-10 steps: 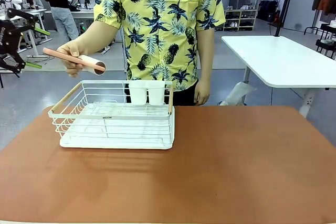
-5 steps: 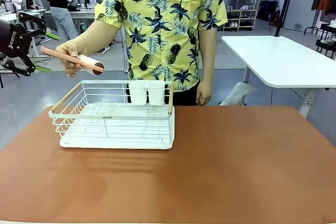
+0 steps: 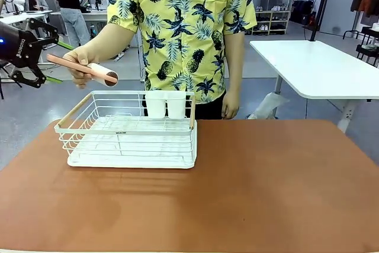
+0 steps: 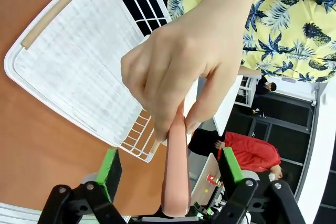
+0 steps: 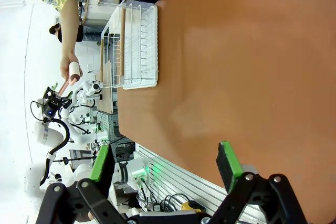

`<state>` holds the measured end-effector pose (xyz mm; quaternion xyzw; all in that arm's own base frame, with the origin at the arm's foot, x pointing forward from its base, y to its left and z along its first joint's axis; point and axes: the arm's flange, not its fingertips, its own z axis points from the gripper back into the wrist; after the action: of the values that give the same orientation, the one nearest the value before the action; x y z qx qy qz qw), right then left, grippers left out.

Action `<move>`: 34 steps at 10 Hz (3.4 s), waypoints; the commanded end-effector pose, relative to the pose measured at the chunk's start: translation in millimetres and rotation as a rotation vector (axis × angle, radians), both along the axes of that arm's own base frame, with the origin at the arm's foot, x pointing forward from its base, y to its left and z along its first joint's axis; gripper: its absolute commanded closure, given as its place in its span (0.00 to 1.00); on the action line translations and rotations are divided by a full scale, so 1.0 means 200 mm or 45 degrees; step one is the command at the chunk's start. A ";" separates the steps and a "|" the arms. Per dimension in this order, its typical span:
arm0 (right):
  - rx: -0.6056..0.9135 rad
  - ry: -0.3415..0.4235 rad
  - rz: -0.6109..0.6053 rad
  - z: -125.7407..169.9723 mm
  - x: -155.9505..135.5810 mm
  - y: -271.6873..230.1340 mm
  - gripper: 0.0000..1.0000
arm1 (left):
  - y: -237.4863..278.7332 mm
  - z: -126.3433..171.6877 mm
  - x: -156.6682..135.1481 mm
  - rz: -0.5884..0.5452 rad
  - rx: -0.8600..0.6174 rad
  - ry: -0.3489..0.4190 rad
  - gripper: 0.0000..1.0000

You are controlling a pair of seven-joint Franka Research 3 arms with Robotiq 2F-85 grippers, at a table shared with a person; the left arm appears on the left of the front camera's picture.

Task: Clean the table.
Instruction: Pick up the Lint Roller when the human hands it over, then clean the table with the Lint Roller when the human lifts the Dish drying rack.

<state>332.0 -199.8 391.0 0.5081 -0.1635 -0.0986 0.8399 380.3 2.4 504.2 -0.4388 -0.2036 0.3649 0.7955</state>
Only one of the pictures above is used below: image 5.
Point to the wooden background table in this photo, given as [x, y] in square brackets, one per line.
[106, 93]

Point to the white plastic drain tray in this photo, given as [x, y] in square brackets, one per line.
[153, 51]

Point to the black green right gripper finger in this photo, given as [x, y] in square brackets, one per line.
[99, 163]
[69, 96]
[52, 89]
[231, 163]

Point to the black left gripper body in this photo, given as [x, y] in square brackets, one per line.
[53, 103]

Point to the background person in dark clothes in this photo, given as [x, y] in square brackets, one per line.
[56, 31]

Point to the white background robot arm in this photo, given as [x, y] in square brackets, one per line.
[84, 90]

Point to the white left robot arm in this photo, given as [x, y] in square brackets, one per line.
[48, 134]

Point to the person's bare hand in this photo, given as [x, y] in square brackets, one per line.
[65, 62]

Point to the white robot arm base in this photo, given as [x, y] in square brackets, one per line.
[130, 172]

